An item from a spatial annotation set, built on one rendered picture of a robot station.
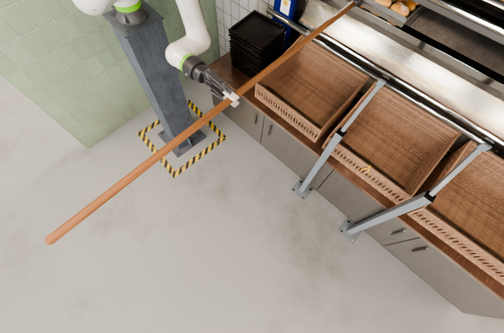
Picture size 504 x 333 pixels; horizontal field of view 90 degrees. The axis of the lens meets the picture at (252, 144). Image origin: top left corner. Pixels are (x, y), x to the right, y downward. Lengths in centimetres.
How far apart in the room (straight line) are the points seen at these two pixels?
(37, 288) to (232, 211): 141
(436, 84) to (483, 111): 26
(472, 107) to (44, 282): 286
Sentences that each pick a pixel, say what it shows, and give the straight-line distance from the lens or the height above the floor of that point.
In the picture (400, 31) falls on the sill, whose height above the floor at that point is 117.
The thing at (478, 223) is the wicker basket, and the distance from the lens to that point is 201.
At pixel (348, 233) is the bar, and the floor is 1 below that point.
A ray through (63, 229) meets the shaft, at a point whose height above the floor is 121.
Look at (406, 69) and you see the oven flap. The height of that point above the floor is 100.
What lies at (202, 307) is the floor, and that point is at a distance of 206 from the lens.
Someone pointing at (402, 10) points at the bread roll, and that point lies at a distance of 171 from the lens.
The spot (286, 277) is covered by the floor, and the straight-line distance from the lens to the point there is 206.
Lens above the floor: 204
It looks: 62 degrees down
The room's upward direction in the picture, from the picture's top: 5 degrees clockwise
